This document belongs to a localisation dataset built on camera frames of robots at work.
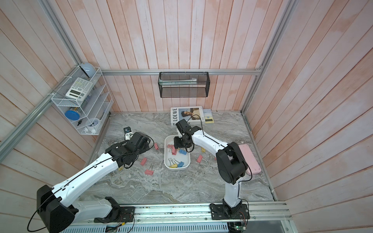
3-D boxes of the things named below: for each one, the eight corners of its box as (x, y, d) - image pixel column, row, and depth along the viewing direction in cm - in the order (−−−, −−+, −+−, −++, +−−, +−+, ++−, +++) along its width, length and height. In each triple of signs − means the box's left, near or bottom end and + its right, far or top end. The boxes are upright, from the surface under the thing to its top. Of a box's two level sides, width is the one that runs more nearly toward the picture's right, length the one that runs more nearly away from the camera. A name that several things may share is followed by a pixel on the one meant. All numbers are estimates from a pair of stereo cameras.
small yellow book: (204, 123, 115) (204, 121, 113) (202, 111, 124) (203, 108, 122) (213, 123, 115) (213, 121, 113) (211, 111, 124) (211, 108, 122)
